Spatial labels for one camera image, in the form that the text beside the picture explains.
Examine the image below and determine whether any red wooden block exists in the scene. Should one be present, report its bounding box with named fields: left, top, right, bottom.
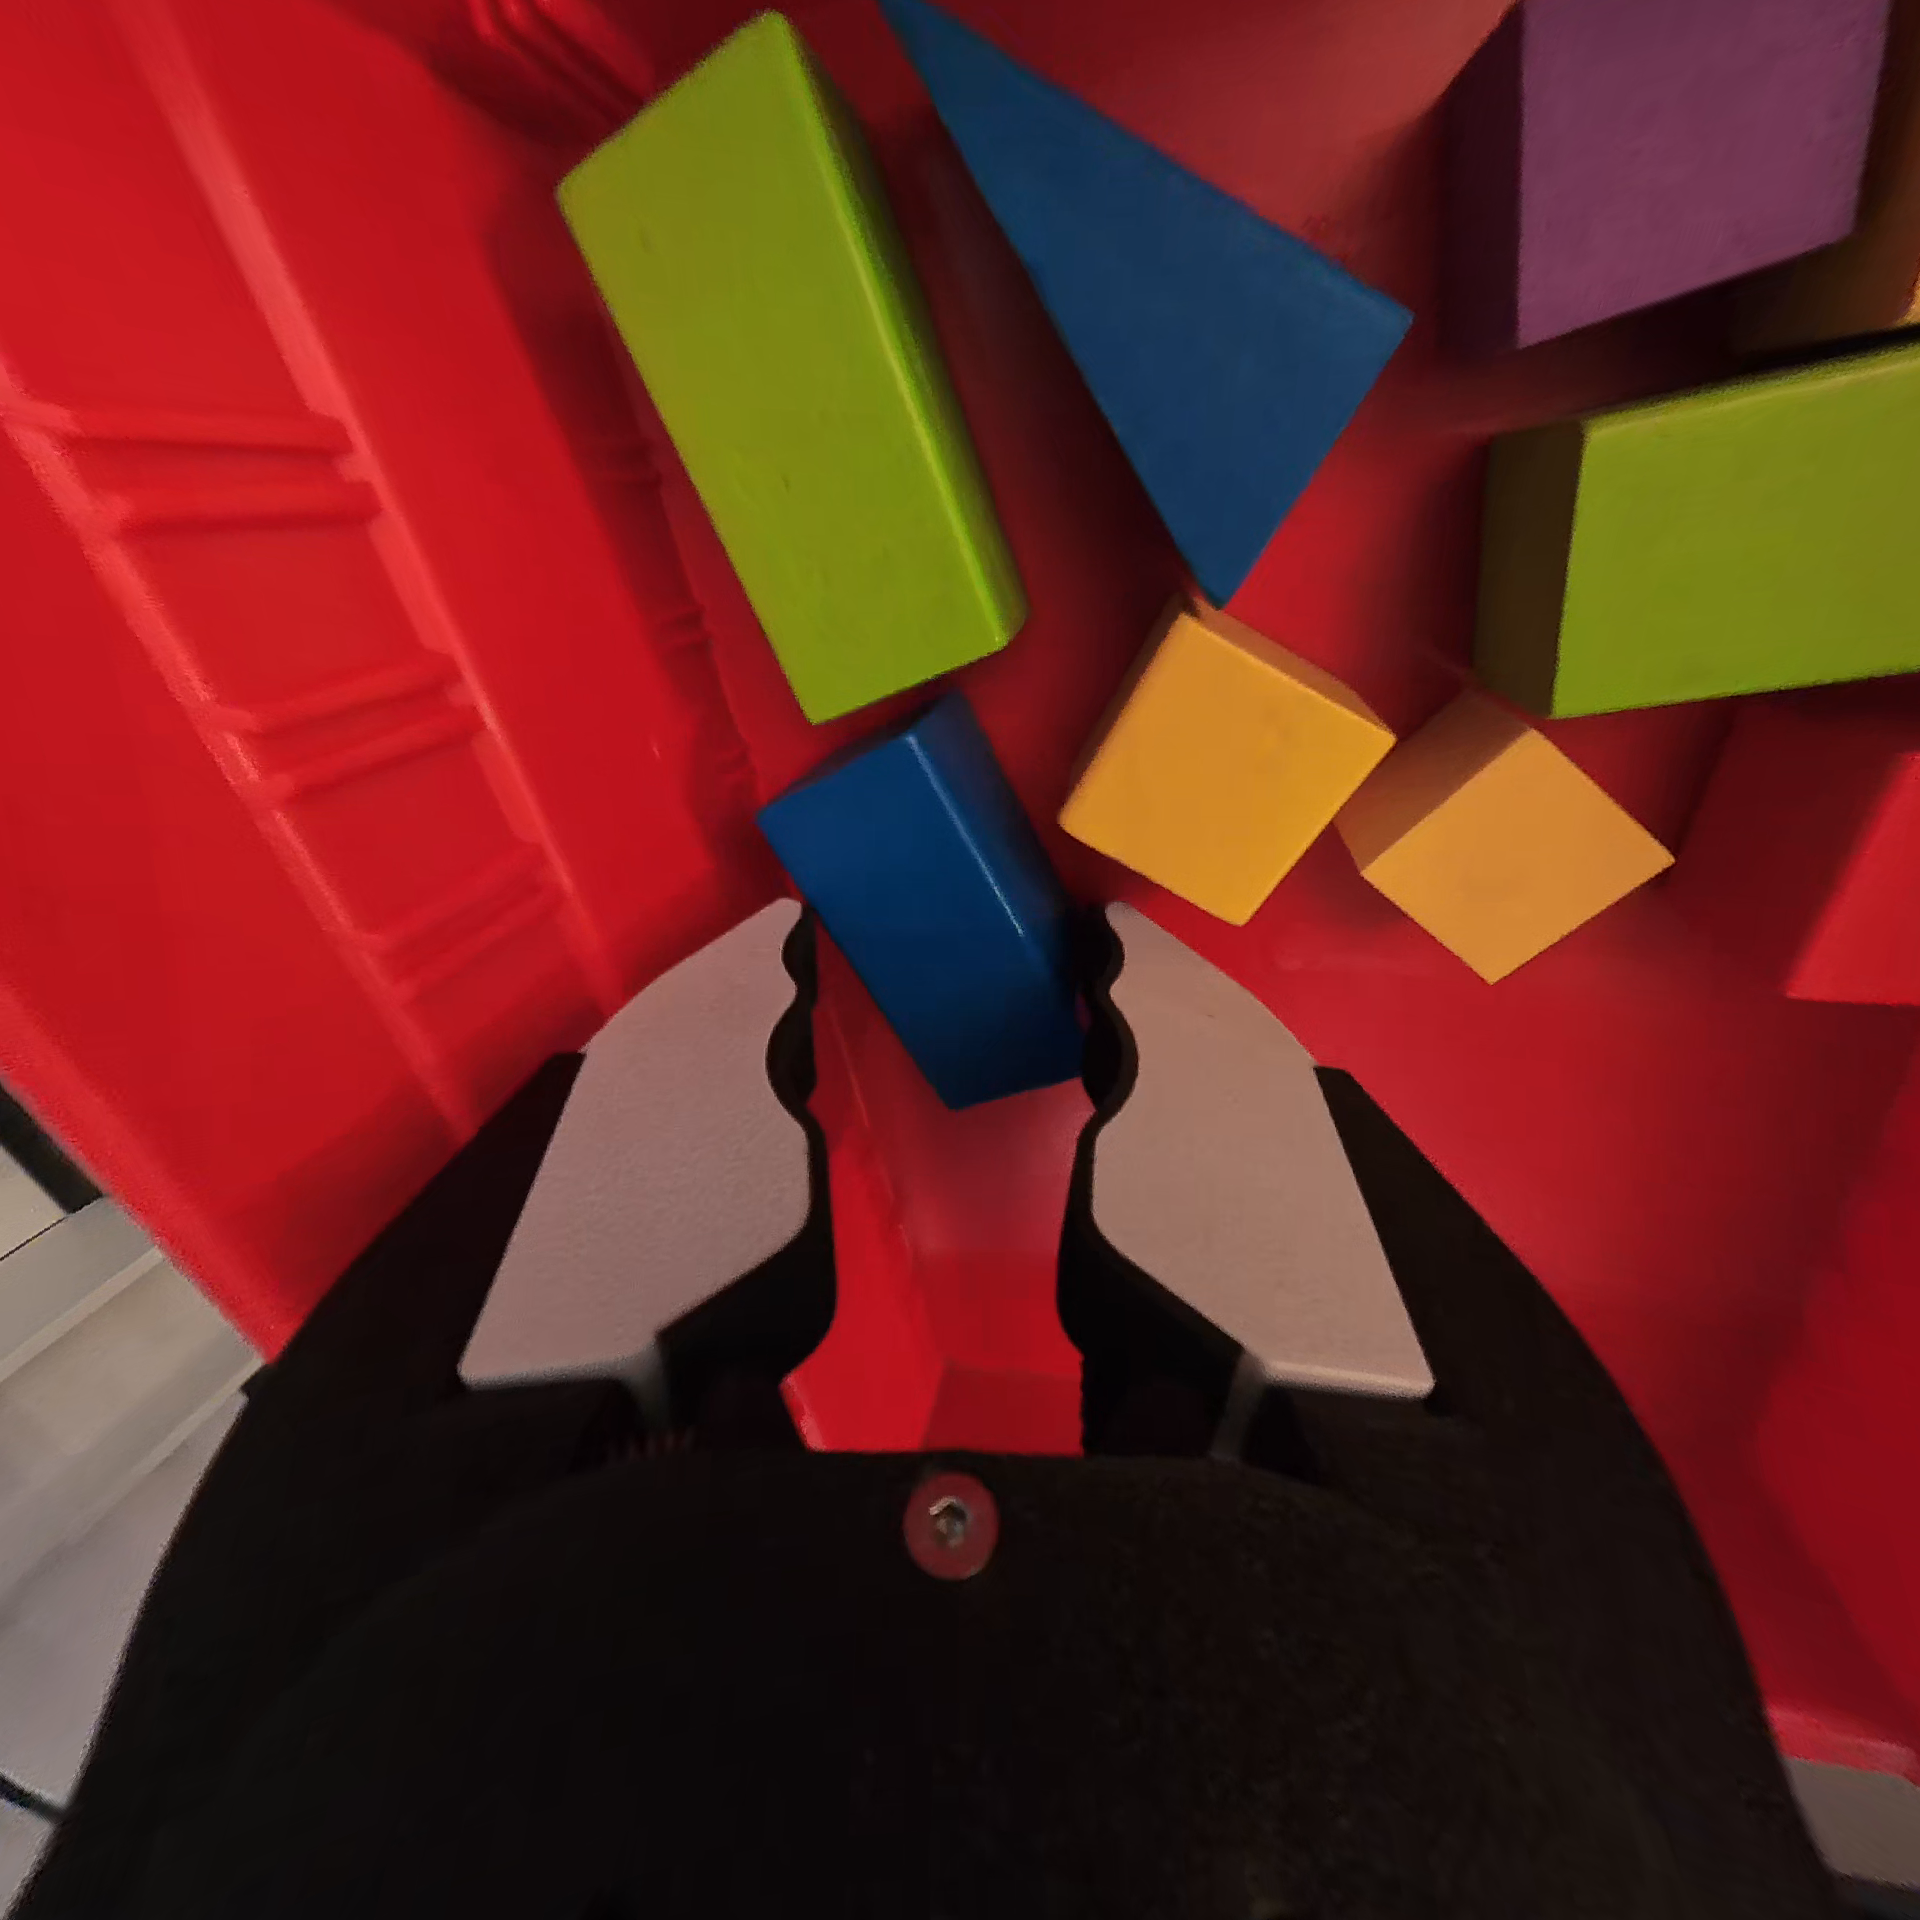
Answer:
left=1784, top=748, right=1920, bottom=1010

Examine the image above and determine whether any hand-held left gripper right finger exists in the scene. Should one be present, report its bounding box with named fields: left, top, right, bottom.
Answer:
left=1059, top=900, right=1439, bottom=1450

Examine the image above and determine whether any blue rectangular wooden block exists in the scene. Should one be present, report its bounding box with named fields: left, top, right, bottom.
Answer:
left=755, top=688, right=1088, bottom=1114

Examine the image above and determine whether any red plastic bin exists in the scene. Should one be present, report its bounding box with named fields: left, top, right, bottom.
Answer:
left=0, top=0, right=1920, bottom=1788

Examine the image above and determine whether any blue wooden triangle block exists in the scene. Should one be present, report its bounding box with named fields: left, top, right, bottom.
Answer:
left=873, top=0, right=1415, bottom=610

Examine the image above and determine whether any purple wooden block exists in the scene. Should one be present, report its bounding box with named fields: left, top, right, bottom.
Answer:
left=1444, top=0, right=1896, bottom=352

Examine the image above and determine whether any long green wooden block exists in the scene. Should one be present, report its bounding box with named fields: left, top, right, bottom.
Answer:
left=556, top=12, right=1031, bottom=728

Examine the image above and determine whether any yellow wooden cube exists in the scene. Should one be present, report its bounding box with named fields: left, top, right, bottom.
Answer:
left=1057, top=592, right=1399, bottom=928
left=1332, top=688, right=1679, bottom=988

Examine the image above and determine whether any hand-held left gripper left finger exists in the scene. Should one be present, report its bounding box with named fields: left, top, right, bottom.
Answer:
left=458, top=897, right=840, bottom=1426

